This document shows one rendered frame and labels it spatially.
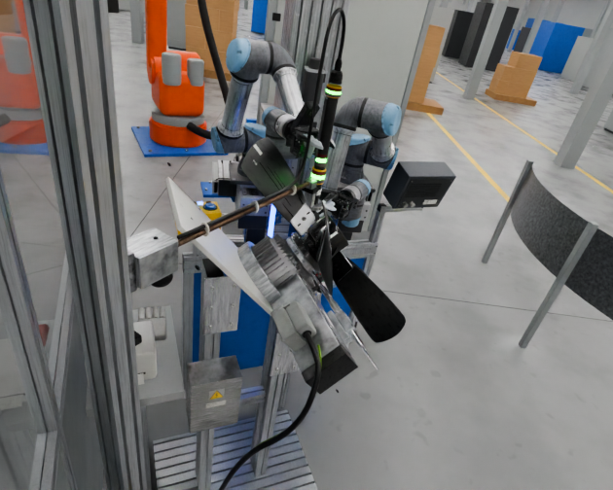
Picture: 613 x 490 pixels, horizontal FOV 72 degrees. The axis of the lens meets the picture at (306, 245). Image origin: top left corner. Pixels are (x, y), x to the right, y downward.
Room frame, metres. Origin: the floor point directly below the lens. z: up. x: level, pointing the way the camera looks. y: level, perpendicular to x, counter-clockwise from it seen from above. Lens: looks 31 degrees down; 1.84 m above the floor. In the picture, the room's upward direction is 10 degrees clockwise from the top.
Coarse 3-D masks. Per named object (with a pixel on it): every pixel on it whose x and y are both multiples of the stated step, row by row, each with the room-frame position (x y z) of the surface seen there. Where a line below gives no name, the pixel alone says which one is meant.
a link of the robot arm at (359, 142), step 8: (352, 136) 2.02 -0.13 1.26; (360, 136) 2.03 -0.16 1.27; (368, 136) 2.04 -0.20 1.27; (352, 144) 1.98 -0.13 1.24; (360, 144) 1.98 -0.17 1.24; (368, 144) 1.99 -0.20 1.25; (352, 152) 1.98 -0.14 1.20; (360, 152) 1.97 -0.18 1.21; (352, 160) 1.98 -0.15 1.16; (360, 160) 1.99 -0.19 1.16
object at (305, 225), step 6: (300, 210) 1.12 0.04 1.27; (306, 210) 1.14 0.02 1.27; (300, 216) 1.11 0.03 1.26; (306, 216) 1.13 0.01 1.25; (312, 216) 1.14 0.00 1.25; (294, 222) 1.08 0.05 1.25; (300, 222) 1.10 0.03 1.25; (306, 222) 1.11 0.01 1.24; (312, 222) 1.13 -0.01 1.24; (300, 228) 1.08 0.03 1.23; (306, 228) 1.10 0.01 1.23; (300, 234) 1.07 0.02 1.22
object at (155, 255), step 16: (128, 240) 0.65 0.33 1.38; (144, 240) 0.65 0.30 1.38; (160, 240) 0.66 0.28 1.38; (176, 240) 0.67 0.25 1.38; (128, 256) 0.59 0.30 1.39; (144, 256) 0.61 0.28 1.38; (160, 256) 0.63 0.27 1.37; (176, 256) 0.67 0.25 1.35; (144, 272) 0.60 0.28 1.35; (160, 272) 0.63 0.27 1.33
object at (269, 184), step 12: (264, 144) 1.17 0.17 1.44; (252, 156) 1.08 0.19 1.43; (264, 156) 1.13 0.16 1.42; (276, 156) 1.18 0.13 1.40; (252, 168) 1.05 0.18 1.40; (264, 168) 1.09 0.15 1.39; (276, 168) 1.13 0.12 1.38; (288, 168) 1.19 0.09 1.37; (252, 180) 1.03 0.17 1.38; (264, 180) 1.07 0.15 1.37; (276, 180) 1.11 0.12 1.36; (288, 180) 1.14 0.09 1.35; (264, 192) 1.04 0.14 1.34; (300, 192) 1.15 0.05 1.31; (276, 204) 1.06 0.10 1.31; (288, 204) 1.09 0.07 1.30; (300, 204) 1.12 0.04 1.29; (288, 216) 1.07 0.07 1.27
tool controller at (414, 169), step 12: (396, 168) 1.80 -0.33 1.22; (408, 168) 1.77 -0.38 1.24; (420, 168) 1.80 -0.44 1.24; (432, 168) 1.82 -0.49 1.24; (444, 168) 1.85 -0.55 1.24; (396, 180) 1.78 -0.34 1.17; (408, 180) 1.72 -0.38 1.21; (420, 180) 1.74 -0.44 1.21; (432, 180) 1.77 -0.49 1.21; (444, 180) 1.80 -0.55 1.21; (384, 192) 1.83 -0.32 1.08; (396, 192) 1.76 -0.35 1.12; (408, 192) 1.74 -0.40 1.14; (420, 192) 1.78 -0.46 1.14; (432, 192) 1.81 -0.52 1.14; (444, 192) 1.84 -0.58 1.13; (396, 204) 1.75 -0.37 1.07; (408, 204) 1.78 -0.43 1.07; (420, 204) 1.81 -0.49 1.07; (432, 204) 1.84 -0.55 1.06
